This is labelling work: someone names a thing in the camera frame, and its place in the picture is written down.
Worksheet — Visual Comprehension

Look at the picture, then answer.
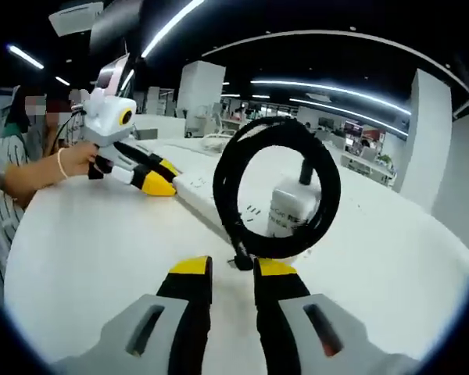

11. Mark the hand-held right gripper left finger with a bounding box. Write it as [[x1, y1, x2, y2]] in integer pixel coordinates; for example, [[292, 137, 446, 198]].
[[50, 255, 214, 375]]

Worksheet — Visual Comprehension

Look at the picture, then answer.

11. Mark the white bracelet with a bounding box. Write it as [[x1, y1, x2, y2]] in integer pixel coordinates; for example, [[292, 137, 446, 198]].
[[57, 147, 70, 180]]

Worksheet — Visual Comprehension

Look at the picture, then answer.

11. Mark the white desk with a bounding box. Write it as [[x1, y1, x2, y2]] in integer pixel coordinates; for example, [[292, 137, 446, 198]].
[[3, 136, 469, 364]]

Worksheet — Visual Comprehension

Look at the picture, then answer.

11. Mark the bundle of white cable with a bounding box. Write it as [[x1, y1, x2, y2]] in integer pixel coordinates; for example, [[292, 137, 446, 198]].
[[201, 132, 235, 152]]

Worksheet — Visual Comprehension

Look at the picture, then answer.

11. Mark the black charger cable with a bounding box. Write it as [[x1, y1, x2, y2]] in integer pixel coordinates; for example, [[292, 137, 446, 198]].
[[213, 116, 342, 273]]

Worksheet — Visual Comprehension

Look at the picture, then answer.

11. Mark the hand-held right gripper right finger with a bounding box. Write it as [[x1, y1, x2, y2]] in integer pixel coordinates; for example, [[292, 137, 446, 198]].
[[252, 257, 419, 375]]

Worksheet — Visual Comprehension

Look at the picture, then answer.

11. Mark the white charger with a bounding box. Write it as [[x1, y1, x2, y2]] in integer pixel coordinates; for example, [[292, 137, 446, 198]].
[[267, 175, 321, 238]]

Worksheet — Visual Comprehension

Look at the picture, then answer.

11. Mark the computer monitor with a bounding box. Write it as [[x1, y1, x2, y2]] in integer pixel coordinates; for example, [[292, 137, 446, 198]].
[[95, 54, 136, 97]]

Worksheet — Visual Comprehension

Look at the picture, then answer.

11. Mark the white power strip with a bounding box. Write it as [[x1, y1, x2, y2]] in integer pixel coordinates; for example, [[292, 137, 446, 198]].
[[171, 171, 259, 235]]

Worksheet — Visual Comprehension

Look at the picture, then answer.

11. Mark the person's left hand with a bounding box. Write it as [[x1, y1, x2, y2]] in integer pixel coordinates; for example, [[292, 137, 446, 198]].
[[64, 141, 99, 177]]

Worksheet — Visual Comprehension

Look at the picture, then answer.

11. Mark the person's striped shirt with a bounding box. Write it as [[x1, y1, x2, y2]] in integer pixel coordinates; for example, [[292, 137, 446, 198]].
[[0, 124, 28, 274]]

